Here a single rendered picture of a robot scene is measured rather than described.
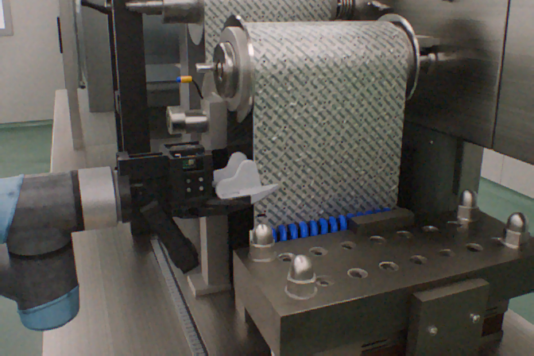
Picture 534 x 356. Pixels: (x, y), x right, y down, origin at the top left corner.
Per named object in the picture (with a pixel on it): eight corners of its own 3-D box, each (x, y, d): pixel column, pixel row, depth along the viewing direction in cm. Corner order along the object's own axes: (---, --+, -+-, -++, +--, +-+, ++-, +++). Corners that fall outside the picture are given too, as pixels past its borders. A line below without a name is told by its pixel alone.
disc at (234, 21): (220, 113, 79) (217, 14, 75) (223, 112, 79) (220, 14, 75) (252, 133, 66) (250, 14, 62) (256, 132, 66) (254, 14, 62)
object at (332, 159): (253, 237, 72) (253, 108, 67) (393, 212, 81) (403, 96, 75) (255, 238, 72) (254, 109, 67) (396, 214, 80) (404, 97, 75)
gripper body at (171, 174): (218, 154, 63) (118, 165, 58) (220, 219, 65) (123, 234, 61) (203, 139, 69) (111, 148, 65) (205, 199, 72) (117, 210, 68)
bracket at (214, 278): (184, 282, 84) (175, 98, 75) (222, 275, 86) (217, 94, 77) (191, 298, 79) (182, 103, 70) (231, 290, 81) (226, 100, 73)
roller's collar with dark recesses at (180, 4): (158, 23, 92) (156, -14, 91) (191, 22, 95) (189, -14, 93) (164, 25, 87) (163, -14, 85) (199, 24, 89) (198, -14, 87)
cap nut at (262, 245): (244, 252, 66) (243, 219, 65) (270, 247, 67) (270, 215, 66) (253, 265, 63) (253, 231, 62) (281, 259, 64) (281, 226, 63)
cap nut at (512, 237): (494, 239, 69) (499, 209, 68) (514, 235, 70) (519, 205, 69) (515, 251, 66) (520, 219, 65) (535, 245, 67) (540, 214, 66)
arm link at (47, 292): (38, 288, 71) (27, 218, 68) (96, 311, 66) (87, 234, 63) (-10, 317, 64) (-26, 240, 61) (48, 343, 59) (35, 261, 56)
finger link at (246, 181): (285, 159, 67) (217, 166, 64) (285, 201, 68) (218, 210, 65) (277, 152, 69) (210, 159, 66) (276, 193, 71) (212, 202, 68)
